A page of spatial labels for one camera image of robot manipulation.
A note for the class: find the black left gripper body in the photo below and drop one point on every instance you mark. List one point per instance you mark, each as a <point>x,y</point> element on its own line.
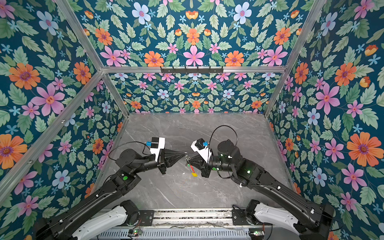
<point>161,163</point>

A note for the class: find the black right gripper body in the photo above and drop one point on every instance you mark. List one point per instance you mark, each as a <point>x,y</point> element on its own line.
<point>206,170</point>

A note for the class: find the silver keyring with red grip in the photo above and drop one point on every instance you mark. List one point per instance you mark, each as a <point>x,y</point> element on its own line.
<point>189,165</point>

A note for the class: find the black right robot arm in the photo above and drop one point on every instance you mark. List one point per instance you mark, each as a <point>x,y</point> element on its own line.
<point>308,220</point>

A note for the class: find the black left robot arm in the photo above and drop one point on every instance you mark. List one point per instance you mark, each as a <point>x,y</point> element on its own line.
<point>80,223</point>

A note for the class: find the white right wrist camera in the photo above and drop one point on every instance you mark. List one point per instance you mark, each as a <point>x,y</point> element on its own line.
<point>201,147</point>

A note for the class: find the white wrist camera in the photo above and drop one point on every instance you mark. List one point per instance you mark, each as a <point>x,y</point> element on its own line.
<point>201,147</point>
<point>156,145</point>

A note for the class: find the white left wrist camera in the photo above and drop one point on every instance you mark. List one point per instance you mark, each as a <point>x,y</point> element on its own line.
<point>156,145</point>

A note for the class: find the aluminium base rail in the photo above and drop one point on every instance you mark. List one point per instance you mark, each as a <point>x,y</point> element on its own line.
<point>216,216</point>

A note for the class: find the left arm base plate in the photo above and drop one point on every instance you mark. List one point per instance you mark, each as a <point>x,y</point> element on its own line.
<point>141,218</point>

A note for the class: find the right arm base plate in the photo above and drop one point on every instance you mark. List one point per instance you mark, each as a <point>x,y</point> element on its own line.
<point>239,218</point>

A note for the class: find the white vented cable duct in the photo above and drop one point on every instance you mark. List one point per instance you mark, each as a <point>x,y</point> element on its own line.
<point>174,234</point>

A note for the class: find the aluminium frame bars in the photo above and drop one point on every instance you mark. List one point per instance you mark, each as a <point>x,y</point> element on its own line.
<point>72,70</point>

